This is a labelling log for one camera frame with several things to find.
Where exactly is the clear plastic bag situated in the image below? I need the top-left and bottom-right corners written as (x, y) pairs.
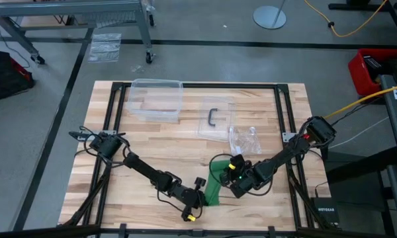
top-left (228, 125), bottom-right (263, 156)
top-left (87, 32), bottom-right (122, 63)

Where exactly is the clear lid with black handle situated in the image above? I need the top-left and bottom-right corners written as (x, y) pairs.
top-left (197, 96), bottom-right (237, 143)

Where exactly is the black Netgear switch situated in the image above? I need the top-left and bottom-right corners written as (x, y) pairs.
top-left (310, 196), bottom-right (341, 229)

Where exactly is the green elastic bandage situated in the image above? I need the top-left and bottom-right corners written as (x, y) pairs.
top-left (203, 159), bottom-right (233, 208)

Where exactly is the hanging yellow cable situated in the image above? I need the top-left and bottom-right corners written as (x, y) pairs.
top-left (323, 82), bottom-right (397, 120)

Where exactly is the yellow floor cable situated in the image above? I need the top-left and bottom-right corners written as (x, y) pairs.
top-left (303, 0), bottom-right (390, 38)

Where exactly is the grey metal cart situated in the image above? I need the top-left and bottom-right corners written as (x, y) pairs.
top-left (0, 0), bottom-right (157, 65)

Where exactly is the clear plastic container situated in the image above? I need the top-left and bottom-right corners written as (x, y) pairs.
top-left (126, 78), bottom-right (185, 124)

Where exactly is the red plastic crate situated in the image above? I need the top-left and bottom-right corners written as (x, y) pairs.
top-left (347, 48), bottom-right (397, 97)

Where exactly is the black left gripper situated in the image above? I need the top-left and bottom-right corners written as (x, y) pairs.
top-left (171, 177), bottom-right (207, 222)

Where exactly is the red and black toolbox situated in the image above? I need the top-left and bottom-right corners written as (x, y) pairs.
top-left (0, 50), bottom-right (35, 103)

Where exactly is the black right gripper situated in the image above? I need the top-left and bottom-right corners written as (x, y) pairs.
top-left (219, 153), bottom-right (269, 200)

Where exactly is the grey round floor stand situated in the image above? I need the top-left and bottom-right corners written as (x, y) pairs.
top-left (252, 0), bottom-right (288, 30)

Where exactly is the black aluminium table frame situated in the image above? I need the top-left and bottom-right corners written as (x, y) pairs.
top-left (58, 81), bottom-right (322, 238)

